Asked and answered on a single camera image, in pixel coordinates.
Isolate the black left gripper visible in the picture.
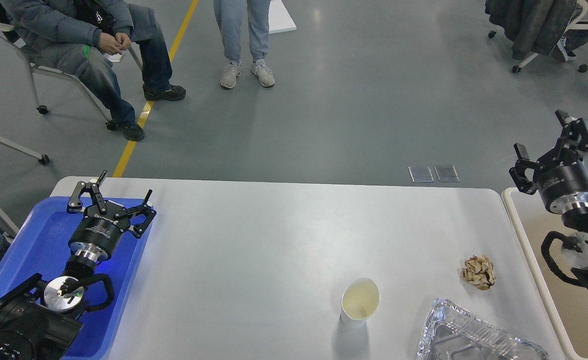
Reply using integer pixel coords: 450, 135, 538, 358
67, 170, 157, 262

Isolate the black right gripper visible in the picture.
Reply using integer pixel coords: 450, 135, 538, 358
509, 110, 588, 215

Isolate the white paper cup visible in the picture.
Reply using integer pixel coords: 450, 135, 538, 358
340, 277, 381, 329

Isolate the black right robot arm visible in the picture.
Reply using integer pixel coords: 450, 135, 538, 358
509, 110, 588, 290

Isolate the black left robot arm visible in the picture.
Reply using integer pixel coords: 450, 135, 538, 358
0, 173, 156, 360

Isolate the blue plastic tray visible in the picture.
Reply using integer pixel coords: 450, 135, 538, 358
0, 196, 149, 360

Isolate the white chair at left edge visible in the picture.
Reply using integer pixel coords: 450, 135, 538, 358
0, 82, 51, 166

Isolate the right floor metal plate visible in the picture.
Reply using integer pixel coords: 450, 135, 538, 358
435, 165, 460, 183

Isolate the floor metal plate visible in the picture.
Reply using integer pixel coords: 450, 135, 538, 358
435, 165, 460, 183
408, 165, 434, 183

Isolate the chair with dark coat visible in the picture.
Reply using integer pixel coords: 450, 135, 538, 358
484, 0, 588, 73

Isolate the crumpled brown paper ball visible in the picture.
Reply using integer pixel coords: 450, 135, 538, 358
461, 254, 496, 290

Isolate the left floor metal plate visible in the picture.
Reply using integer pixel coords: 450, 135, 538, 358
408, 165, 434, 183

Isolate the seated person in grey jacket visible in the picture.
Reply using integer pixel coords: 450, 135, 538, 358
1, 0, 186, 141

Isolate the beige plastic bin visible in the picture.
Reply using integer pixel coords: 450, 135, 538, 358
501, 187, 588, 360

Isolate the aluminium foil tray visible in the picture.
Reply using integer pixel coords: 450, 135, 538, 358
416, 298, 549, 360

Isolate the white chair under seated person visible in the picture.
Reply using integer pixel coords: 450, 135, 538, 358
0, 22, 143, 141

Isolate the standing person in jeans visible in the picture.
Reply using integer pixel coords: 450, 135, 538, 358
213, 0, 276, 90

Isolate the white board on floor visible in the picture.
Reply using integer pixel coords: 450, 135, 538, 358
269, 0, 297, 34

